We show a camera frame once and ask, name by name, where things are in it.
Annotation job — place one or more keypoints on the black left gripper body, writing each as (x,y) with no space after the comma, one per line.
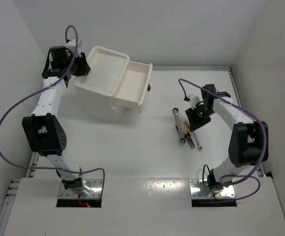
(78,66)

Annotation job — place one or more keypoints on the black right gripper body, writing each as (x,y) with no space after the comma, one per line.
(199,116)

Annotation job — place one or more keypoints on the green yellow long-nose pliers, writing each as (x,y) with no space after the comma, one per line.
(188,135)

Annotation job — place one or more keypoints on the silver ratchet wrench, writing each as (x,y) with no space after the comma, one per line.
(175,112)

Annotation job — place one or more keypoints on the white top drawer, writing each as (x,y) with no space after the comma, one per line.
(133,86)

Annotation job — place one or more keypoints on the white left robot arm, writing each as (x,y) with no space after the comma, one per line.
(43,131)

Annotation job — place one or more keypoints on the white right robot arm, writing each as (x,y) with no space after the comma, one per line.
(248,141)

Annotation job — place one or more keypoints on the white drawer cabinet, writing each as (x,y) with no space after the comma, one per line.
(101,92)

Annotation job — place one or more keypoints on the silver combination wrench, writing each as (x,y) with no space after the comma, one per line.
(197,141)

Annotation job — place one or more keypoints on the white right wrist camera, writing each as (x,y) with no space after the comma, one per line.
(194,100)

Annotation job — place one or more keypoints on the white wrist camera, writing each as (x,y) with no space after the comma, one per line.
(71,45)
(194,100)

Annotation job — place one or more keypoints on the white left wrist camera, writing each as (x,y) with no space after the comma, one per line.
(71,45)

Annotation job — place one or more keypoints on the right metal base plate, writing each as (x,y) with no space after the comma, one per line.
(200,191)

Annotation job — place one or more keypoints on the metal base plate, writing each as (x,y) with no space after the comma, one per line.
(91,191)
(200,191)

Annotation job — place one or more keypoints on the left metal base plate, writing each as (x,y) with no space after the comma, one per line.
(91,191)

